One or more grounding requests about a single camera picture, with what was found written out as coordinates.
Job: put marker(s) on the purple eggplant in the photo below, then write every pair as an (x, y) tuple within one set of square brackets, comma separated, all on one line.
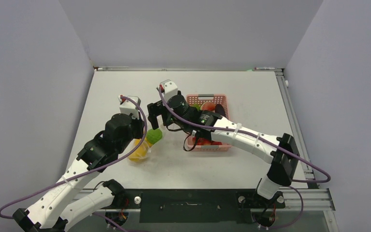
[(219, 109)]

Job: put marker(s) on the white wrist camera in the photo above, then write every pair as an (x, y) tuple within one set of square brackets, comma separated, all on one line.
[(168, 89), (128, 108)]

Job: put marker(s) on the green grapes bunch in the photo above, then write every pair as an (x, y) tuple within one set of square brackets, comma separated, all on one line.
[(197, 106)]

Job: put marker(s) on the watermelon slice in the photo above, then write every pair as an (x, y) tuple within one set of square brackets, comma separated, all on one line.
[(208, 106)]

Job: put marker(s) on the yellow bell pepper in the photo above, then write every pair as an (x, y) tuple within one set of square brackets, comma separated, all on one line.
[(141, 153)]

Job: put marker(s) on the red strawberries pile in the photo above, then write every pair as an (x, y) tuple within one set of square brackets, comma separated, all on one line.
[(202, 141)]

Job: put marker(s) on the clear zip top bag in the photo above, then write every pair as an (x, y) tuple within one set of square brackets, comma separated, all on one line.
[(138, 141)]

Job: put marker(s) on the pink plastic basket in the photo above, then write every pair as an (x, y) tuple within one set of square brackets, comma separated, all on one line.
[(217, 99)]

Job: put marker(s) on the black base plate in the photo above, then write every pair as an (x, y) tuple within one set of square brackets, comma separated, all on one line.
[(196, 205)]

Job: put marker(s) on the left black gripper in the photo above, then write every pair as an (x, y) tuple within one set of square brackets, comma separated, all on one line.
[(140, 124)]

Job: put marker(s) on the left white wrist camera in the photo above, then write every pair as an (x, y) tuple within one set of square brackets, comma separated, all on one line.
[(128, 108)]

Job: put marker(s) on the green round fruit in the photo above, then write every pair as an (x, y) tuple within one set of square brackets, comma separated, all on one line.
[(153, 136)]

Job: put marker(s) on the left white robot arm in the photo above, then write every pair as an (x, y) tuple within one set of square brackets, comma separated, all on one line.
[(56, 211)]

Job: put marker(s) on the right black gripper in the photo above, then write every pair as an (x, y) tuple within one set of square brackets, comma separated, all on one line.
[(156, 109)]

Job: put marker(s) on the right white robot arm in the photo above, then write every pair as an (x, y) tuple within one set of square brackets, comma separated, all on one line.
[(277, 151)]

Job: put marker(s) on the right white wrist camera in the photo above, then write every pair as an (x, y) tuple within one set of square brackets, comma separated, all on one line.
[(168, 89)]

